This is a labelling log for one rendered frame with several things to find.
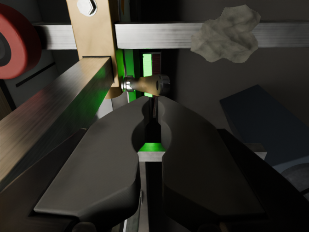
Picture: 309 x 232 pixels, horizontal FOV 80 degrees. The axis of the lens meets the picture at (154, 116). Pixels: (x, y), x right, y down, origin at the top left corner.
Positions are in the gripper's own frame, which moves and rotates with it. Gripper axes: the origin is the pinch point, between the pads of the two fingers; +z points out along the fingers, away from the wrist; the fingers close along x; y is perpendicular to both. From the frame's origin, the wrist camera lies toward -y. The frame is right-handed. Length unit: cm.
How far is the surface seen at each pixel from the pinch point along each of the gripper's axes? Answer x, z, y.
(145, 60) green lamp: -2.6, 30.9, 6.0
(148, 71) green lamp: -2.0, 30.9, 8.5
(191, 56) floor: 19, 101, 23
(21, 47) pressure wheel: -14.7, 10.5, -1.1
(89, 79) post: -6.1, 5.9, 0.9
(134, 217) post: -7, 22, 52
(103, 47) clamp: -6.8, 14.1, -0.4
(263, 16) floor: 55, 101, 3
